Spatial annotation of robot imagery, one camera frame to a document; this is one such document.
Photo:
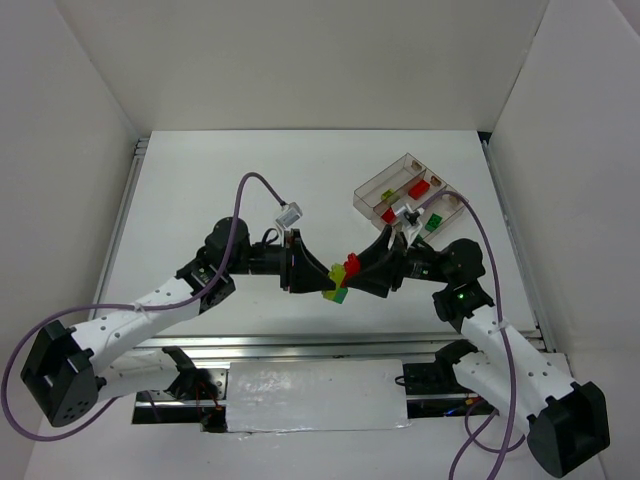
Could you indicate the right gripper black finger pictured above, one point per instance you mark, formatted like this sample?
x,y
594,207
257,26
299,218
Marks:
x,y
378,282
388,240

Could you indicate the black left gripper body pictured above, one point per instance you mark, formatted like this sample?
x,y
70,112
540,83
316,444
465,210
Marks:
x,y
288,260

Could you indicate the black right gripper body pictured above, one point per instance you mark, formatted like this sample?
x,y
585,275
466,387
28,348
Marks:
x,y
394,265

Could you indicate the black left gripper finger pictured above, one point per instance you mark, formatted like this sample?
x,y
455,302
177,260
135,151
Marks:
x,y
309,259
307,277

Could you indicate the red two-by-two lego brick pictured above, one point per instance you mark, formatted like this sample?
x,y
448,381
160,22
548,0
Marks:
x,y
352,265

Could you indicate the lime two-by-four lego brick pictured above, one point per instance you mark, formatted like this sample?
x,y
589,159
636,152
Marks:
x,y
338,294

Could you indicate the red curved lego piece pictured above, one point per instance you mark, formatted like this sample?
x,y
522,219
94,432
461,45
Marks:
x,y
388,216

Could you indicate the lime curved lego piece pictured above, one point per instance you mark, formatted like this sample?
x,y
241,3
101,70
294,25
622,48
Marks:
x,y
385,195

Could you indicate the red two-by-four lego brick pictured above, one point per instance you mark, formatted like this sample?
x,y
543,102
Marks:
x,y
419,189

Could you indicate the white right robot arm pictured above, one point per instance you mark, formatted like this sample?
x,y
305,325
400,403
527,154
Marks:
x,y
564,422

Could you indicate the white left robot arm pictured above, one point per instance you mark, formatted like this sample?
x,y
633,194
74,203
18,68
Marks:
x,y
70,369

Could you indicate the green lego brick in tray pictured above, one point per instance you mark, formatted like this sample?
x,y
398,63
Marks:
x,y
433,222

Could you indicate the clear plastic sorting tray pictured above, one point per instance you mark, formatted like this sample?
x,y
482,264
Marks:
x,y
400,176

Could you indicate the white foil cover plate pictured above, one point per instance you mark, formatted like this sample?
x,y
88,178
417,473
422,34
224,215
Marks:
x,y
331,395

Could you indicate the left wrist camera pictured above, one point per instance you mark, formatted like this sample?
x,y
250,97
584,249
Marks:
x,y
290,213

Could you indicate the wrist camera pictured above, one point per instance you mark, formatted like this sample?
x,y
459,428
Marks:
x,y
290,213
408,221

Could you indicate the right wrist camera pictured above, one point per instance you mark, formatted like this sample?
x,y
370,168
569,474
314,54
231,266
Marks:
x,y
408,221

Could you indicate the aluminium table frame rail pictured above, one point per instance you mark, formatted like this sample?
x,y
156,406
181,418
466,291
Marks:
x,y
182,183

